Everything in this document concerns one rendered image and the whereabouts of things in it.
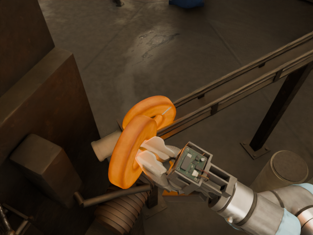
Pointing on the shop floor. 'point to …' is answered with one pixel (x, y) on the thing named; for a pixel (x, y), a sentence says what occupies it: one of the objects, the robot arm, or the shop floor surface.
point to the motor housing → (124, 210)
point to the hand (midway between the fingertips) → (133, 146)
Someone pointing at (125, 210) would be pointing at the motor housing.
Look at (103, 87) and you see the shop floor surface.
